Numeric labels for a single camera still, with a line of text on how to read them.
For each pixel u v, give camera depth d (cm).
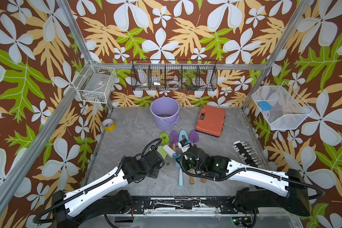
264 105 86
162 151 81
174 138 101
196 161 54
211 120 104
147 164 54
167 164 91
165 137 101
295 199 39
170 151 78
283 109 82
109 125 110
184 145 65
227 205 74
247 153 93
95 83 86
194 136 103
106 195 46
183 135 102
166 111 109
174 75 98
